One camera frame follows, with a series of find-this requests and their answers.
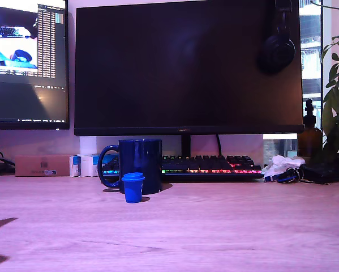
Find blue coffee capsule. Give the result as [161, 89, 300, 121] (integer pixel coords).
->
[121, 172, 145, 204]

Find dark blue ceramic mug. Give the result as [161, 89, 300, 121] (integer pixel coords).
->
[97, 138, 163, 196]

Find black backlit keyboard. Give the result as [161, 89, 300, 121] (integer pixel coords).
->
[102, 155, 265, 182]

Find large black computer monitor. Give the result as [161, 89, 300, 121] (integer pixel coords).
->
[73, 0, 304, 158]

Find white upright block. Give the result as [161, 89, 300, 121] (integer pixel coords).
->
[79, 137, 98, 156]

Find small white blue box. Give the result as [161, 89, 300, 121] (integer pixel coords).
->
[80, 154, 101, 178]
[69, 155, 81, 178]

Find crumpled white tissue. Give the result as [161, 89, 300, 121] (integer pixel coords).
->
[261, 155, 306, 176]

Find black headphones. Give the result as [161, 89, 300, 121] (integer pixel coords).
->
[256, 0, 297, 75]

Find amber pump bottle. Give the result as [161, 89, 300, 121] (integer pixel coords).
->
[297, 98, 323, 158]

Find brown cardboard box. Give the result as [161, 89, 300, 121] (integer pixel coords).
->
[15, 155, 71, 177]

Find black pouch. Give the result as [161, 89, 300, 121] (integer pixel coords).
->
[301, 161, 339, 185]

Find lit computer monitor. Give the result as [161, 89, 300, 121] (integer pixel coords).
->
[0, 0, 70, 131]

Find black window bar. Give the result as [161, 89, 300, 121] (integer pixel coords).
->
[319, 0, 325, 148]

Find keys on blue lanyard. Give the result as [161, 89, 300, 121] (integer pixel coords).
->
[264, 167, 305, 184]

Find thick black cable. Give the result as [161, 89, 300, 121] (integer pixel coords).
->
[0, 152, 16, 168]

